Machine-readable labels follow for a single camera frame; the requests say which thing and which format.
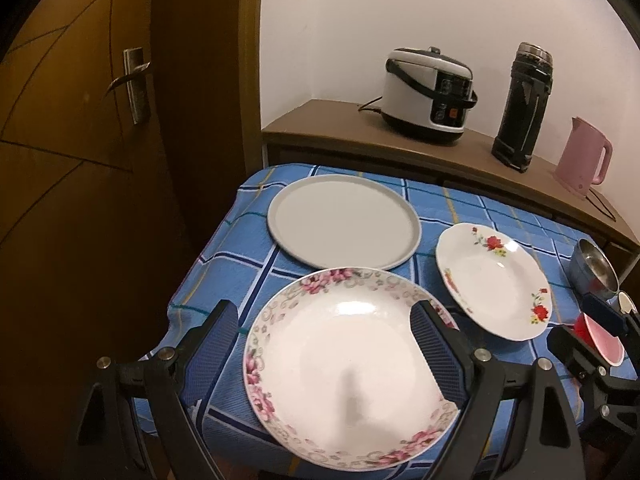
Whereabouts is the small white bowl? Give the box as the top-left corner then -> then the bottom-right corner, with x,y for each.
617,290 -> 638,314

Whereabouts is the red pink bowl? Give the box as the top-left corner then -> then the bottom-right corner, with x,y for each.
574,312 -> 625,366

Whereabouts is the stainless steel bowl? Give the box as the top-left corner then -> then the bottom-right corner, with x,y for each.
567,238 -> 620,301

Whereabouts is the red flower white plate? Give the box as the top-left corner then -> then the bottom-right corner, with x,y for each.
435,223 -> 553,342

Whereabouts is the pink floral large plate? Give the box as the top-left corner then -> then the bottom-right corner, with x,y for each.
243,268 -> 459,471

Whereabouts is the blue checked tablecloth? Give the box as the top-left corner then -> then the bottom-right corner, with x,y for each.
133,162 -> 640,478

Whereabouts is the pink electric kettle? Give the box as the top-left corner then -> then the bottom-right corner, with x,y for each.
553,117 -> 613,198

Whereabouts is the black thermos flask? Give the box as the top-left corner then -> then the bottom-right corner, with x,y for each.
491,42 -> 553,174

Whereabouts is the plain grey round plate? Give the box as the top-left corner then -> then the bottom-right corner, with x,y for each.
267,174 -> 422,270

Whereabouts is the brown wooden door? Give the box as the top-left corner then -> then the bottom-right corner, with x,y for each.
1,0 -> 262,479

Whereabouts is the white black rice cooker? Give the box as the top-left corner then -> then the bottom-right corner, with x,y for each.
380,47 -> 477,144

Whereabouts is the brown wooden cabinet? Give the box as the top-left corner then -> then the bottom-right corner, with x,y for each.
262,100 -> 639,280

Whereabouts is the black kettle cable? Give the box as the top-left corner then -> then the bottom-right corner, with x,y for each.
584,186 -> 618,222

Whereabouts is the metal door handle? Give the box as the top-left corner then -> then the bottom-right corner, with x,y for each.
106,47 -> 151,126

